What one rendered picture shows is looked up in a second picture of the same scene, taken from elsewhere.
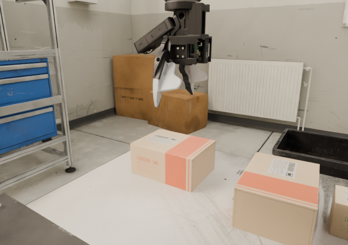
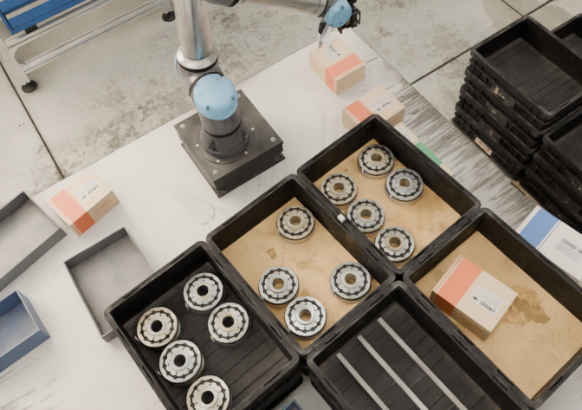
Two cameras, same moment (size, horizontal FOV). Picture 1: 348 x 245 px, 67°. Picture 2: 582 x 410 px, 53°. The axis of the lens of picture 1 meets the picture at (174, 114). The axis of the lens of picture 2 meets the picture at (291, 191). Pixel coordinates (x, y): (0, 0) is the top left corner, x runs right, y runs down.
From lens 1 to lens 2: 1.52 m
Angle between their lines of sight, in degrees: 49
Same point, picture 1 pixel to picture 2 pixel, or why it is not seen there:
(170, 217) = (315, 108)
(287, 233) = not seen: hidden behind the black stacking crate
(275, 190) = (359, 117)
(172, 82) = (327, 40)
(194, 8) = not seen: hidden behind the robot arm
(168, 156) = (326, 72)
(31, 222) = (251, 108)
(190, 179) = (336, 89)
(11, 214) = (244, 102)
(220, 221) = (339, 119)
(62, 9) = not seen: outside the picture
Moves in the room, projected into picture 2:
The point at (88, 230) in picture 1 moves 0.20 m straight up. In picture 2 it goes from (274, 104) to (269, 63)
